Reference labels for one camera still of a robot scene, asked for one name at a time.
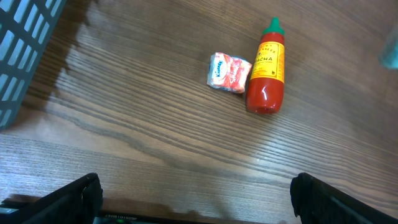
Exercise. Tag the red sauce bottle green cap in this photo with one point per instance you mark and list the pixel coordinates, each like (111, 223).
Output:
(266, 85)

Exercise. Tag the red white snack packet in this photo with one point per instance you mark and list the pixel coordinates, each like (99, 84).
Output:
(228, 73)

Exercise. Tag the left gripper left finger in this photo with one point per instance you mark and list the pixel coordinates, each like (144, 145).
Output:
(78, 202)

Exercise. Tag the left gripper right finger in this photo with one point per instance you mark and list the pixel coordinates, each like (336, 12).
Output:
(316, 202)

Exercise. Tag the grey plastic shopping basket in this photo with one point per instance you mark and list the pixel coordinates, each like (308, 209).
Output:
(26, 28)

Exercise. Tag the mint green white pouch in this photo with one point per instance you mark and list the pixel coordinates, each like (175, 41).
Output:
(388, 55)

